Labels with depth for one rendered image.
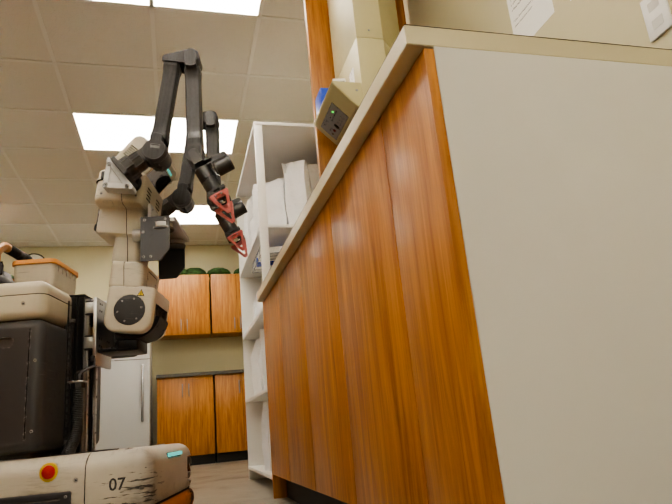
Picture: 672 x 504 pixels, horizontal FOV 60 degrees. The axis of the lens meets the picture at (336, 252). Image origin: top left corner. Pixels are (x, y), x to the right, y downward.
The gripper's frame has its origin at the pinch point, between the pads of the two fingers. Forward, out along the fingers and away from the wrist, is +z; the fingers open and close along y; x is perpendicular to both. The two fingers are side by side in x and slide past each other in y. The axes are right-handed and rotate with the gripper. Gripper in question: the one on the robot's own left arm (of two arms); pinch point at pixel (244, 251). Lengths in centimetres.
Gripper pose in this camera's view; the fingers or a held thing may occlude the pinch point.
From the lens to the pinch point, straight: 241.3
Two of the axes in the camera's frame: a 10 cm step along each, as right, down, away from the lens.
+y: -0.4, 2.8, 9.6
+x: -8.5, 5.0, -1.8
